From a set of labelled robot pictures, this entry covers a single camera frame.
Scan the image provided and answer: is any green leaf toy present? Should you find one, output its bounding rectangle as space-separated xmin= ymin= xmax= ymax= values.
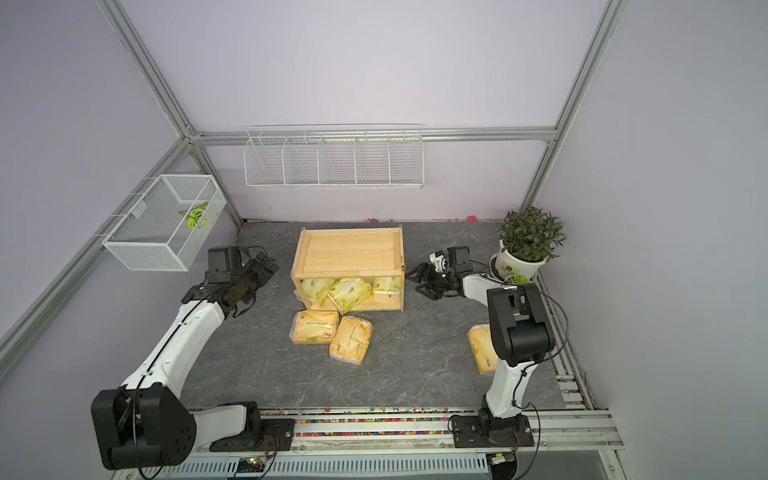
xmin=179 ymin=202 xmax=210 ymax=231

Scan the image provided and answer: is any orange tissue pack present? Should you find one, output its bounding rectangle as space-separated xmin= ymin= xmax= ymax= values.
xmin=467 ymin=324 xmax=499 ymax=375
xmin=289 ymin=310 xmax=340 ymax=345
xmin=329 ymin=316 xmax=373 ymax=366

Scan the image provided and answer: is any white wire side basket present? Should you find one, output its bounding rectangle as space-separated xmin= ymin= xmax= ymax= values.
xmin=102 ymin=174 xmax=227 ymax=272

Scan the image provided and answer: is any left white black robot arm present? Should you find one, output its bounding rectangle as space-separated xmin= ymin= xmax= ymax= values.
xmin=90 ymin=245 xmax=279 ymax=472

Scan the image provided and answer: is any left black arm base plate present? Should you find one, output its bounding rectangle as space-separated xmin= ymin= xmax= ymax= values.
xmin=209 ymin=417 xmax=296 ymax=452

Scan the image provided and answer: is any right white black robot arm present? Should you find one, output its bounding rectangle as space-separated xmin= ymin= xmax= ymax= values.
xmin=406 ymin=246 xmax=555 ymax=435

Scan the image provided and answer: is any long white wire wall basket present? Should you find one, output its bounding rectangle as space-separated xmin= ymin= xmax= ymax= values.
xmin=243 ymin=123 xmax=425 ymax=190

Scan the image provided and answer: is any wooden two-tier shelf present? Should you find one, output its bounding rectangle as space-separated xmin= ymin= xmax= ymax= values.
xmin=290 ymin=227 xmax=406 ymax=310

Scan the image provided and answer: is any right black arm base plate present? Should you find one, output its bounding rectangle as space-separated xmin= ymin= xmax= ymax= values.
xmin=447 ymin=414 xmax=535 ymax=449

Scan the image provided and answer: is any large potted green plant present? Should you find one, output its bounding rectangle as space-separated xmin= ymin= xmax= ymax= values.
xmin=491 ymin=206 xmax=566 ymax=283

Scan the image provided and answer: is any green tissue pack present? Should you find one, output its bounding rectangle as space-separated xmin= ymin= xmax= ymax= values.
xmin=294 ymin=278 xmax=336 ymax=309
xmin=327 ymin=278 xmax=373 ymax=315
xmin=373 ymin=276 xmax=403 ymax=298

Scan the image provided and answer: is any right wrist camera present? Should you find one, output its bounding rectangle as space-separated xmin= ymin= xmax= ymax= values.
xmin=429 ymin=250 xmax=450 ymax=274

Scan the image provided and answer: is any aluminium front rail frame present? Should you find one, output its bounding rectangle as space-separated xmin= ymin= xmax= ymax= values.
xmin=113 ymin=359 xmax=637 ymax=480

